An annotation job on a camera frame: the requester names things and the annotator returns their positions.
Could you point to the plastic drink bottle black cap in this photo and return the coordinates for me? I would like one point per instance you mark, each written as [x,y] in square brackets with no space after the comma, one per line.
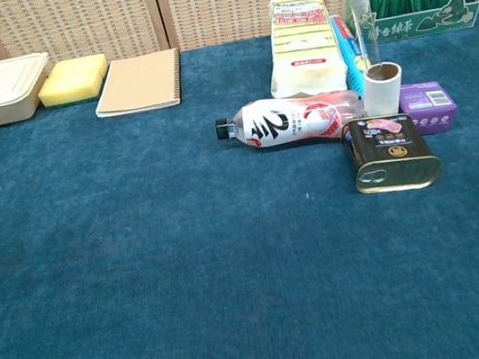
[285,124]

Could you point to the blue table cloth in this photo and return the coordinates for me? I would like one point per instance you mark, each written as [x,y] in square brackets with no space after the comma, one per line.
[145,272]

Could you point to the kraft spiral notebook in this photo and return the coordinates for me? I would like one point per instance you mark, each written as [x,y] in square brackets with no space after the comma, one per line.
[140,83]

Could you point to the yellow sponge multipack bag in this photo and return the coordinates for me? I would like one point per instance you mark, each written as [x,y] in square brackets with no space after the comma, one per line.
[304,55]

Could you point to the black gold luncheon meat can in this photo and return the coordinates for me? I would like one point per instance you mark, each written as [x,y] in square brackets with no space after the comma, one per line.
[392,151]

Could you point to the blue cling wrap box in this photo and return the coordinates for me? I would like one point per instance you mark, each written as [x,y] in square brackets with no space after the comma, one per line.
[350,61]

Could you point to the white paper roll cardboard core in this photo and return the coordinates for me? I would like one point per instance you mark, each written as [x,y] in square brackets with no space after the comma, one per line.
[383,95]

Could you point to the yellow sponge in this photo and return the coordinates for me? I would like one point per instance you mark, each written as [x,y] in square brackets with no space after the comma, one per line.
[80,64]
[68,90]

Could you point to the small purple box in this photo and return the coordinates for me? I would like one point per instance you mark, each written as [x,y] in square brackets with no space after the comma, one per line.
[431,112]

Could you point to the beige lidded food container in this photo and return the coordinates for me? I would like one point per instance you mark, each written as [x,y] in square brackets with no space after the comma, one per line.
[2,89]

